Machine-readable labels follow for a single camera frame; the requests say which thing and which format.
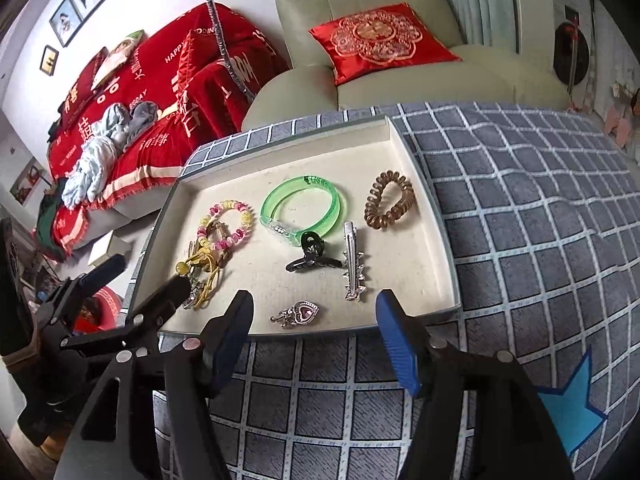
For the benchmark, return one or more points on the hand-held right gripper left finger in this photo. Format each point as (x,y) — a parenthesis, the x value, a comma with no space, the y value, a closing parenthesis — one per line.
(230,340)

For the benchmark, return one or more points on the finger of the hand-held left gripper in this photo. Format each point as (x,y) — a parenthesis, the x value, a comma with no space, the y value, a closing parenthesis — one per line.
(107,267)
(170,292)

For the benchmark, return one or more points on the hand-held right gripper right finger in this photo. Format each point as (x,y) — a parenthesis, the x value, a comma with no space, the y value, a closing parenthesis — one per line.
(395,345)

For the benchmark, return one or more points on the silver rhinestone hair clip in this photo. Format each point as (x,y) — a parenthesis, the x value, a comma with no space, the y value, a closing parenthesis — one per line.
(192,296)

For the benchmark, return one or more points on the beige jewelry tray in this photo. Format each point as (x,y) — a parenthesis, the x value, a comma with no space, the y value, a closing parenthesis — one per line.
(400,270)

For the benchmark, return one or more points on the silver heart brooch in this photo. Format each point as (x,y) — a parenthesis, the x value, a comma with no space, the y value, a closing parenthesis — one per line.
(302,312)

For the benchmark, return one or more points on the long silver hair clip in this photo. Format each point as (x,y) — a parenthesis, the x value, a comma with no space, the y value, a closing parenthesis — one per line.
(352,260)

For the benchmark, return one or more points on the black hair claw clip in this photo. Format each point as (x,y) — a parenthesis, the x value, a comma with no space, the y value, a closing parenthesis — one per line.
(312,252)

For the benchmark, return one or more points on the green translucent bangle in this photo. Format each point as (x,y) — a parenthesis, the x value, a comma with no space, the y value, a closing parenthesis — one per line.
(336,215)

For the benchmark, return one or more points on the white box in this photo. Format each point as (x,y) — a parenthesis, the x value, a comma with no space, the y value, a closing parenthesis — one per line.
(110,250)

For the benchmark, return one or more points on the red round container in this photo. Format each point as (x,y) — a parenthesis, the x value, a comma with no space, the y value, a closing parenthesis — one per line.
(102,310)

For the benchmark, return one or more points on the dark green cloth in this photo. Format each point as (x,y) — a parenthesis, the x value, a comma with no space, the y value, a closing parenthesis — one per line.
(47,220)

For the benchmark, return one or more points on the pale blue clothes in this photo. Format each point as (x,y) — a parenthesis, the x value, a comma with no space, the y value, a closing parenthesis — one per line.
(95,160)

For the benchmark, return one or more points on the grey checked blanket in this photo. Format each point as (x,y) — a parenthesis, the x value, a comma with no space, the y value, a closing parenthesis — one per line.
(525,240)

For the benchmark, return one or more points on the blue star patch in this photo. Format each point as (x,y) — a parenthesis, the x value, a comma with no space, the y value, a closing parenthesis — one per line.
(570,405)

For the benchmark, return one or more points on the red velvet pillow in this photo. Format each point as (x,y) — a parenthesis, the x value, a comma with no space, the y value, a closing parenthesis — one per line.
(225,90)

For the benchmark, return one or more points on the red printed blanket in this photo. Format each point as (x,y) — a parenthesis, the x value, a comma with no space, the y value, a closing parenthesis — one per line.
(155,60)

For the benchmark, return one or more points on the printed photo pillow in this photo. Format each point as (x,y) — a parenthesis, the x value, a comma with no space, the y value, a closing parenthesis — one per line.
(120,55)

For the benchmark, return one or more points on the small black framed picture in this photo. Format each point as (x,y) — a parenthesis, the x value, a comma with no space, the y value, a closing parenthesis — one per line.
(49,60)

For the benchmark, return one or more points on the red embroidered cushion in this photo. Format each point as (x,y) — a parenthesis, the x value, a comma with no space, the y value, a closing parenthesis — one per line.
(375,37)

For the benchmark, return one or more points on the pink fabric item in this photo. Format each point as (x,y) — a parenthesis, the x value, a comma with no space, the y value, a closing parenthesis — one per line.
(617,127)

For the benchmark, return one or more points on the white washing machine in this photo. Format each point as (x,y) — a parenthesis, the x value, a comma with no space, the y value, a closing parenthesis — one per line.
(572,55)

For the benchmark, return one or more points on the pale blue curtain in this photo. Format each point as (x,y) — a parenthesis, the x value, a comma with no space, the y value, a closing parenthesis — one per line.
(470,0)

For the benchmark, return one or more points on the unframed wall photo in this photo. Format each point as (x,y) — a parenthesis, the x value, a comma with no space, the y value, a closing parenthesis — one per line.
(27,182)

